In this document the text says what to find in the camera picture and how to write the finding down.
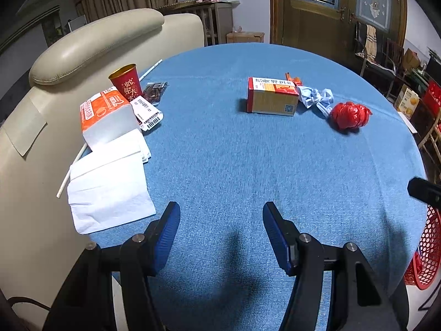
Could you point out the striped scarf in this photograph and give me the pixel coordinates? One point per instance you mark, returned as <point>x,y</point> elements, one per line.
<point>371,41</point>

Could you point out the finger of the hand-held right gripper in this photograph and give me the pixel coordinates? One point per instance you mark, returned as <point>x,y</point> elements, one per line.
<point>425,191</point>

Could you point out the beige leather sofa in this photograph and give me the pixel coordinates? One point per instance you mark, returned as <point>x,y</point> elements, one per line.
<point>41,186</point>

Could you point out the slatted radiator cover cabinet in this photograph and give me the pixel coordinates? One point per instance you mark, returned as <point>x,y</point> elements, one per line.
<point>224,20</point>

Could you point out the white refrigerator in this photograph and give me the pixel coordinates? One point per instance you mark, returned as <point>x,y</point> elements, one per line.
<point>77,24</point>

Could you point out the light blue wrapper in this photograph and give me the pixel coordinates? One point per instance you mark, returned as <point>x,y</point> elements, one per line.
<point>311,96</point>

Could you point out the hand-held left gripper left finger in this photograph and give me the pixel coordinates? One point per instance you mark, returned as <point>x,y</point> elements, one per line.
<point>167,238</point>

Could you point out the brown cardboard box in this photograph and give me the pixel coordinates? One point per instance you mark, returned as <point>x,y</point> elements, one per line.
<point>244,38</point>

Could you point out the red patterned cloth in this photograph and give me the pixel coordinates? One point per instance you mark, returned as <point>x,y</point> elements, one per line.
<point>210,1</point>

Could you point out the white barcode label packet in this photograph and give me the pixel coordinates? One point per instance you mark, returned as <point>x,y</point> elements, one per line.
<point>146,110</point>

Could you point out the orange and white tissue pack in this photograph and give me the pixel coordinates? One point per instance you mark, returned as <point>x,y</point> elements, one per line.
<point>106,117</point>

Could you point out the wooden chair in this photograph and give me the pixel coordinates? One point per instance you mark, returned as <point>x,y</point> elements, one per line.
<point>432,138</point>

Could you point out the dark snack wrapper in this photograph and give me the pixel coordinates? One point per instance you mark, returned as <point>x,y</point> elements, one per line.
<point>155,91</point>

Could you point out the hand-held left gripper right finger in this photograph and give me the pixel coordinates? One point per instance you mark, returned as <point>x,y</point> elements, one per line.
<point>275,234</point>

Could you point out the black monitor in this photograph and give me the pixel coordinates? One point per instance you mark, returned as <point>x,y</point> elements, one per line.
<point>434,69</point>

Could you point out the red plastic bag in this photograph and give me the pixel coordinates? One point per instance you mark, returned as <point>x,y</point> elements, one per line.
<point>349,115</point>

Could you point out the red gift box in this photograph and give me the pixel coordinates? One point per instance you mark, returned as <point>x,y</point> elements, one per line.
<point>433,96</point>

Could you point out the small orange wrapper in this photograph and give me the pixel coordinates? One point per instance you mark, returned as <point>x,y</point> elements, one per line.
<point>296,81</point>

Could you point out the red paper cup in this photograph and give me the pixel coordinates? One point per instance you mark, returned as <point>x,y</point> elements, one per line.
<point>127,82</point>

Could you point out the white paper straw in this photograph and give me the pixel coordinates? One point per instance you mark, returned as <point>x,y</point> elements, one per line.
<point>69,176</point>
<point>151,68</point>

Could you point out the dark metal chair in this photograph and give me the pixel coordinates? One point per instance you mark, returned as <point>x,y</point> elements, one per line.
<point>386,69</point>

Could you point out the red plastic mesh basket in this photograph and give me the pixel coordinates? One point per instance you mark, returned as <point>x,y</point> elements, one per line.
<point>430,248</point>

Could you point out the orange printed carton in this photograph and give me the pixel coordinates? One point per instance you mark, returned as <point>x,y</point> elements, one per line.
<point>408,101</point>

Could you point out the wooden door with stained glass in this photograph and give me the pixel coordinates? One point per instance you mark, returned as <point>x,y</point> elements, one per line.
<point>310,27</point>

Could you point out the blue tablecloth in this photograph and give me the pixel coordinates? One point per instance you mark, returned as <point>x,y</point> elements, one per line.
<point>224,165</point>

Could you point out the orange and white medicine box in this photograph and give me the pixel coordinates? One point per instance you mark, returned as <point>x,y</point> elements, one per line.
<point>272,101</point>

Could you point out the large unfolded white napkin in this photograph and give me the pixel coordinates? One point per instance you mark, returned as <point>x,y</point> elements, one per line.
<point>106,196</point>

